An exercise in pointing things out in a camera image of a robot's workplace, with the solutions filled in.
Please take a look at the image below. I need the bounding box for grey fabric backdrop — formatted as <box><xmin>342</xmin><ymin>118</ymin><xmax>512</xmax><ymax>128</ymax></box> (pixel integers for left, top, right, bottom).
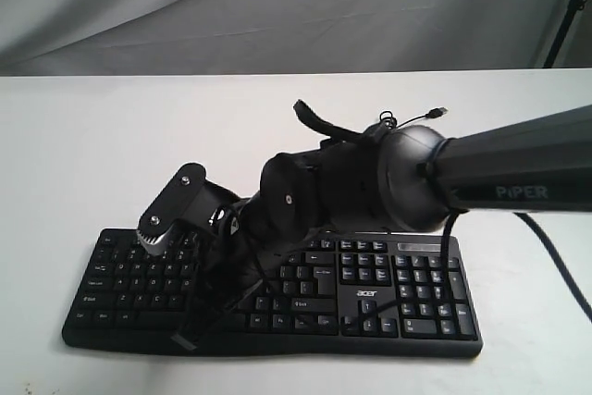
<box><xmin>1</xmin><ymin>0</ymin><xmax>568</xmax><ymax>76</ymax></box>

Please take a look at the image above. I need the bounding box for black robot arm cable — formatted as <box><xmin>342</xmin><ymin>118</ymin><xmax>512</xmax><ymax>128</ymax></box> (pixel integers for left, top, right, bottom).
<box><xmin>221</xmin><ymin>98</ymin><xmax>592</xmax><ymax>336</ymax></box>

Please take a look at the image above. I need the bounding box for black Acer keyboard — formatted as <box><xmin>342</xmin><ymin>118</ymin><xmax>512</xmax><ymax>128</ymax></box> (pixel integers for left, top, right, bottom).
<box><xmin>61</xmin><ymin>228</ymin><xmax>483</xmax><ymax>358</ymax></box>

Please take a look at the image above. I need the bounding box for black backdrop stand pole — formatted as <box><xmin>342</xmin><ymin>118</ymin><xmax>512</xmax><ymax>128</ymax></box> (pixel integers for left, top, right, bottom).
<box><xmin>542</xmin><ymin>0</ymin><xmax>588</xmax><ymax>69</ymax></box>

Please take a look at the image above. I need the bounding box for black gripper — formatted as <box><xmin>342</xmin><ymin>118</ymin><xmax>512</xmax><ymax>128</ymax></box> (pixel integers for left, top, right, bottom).
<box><xmin>171</xmin><ymin>196</ymin><xmax>278</xmax><ymax>352</ymax></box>

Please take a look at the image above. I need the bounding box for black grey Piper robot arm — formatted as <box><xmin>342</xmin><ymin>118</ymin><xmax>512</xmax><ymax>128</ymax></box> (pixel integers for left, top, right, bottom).
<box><xmin>161</xmin><ymin>102</ymin><xmax>591</xmax><ymax>351</ymax></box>

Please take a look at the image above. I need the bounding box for black usb cable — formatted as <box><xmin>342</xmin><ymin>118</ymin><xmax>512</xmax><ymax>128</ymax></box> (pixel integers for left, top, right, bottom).
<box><xmin>376</xmin><ymin>105</ymin><xmax>450</xmax><ymax>133</ymax></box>

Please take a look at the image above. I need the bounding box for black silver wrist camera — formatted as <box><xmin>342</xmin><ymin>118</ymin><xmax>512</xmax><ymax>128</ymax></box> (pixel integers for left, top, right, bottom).
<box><xmin>136</xmin><ymin>163</ymin><xmax>240</xmax><ymax>256</ymax></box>

